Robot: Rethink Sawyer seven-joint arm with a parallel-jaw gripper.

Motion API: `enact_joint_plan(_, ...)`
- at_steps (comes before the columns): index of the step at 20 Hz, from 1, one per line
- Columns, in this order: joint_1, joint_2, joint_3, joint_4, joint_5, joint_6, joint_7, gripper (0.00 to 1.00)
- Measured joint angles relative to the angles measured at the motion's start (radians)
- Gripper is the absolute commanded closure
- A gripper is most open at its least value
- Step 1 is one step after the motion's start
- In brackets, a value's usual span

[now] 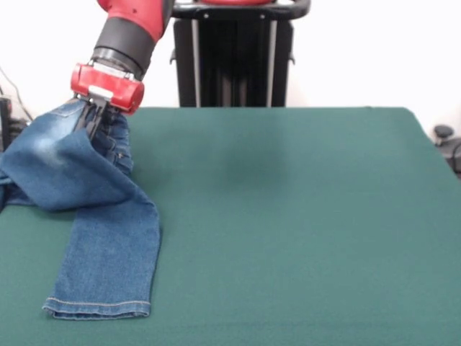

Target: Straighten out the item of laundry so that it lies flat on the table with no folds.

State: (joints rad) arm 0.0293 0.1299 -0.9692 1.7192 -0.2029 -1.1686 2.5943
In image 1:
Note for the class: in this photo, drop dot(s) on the blue denim jeans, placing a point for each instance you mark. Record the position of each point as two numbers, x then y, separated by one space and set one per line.
101 202

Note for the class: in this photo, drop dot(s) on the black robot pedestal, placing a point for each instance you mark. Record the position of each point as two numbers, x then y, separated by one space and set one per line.
237 54

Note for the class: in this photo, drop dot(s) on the dark green table cloth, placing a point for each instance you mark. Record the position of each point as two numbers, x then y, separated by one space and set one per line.
288 234

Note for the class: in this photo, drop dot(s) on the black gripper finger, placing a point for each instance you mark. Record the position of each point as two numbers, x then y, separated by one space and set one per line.
96 122
82 117

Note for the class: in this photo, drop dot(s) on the black equipment box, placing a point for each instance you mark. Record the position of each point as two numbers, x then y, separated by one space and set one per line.
4 115

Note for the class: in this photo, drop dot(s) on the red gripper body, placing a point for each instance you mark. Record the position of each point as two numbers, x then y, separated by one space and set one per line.
108 86

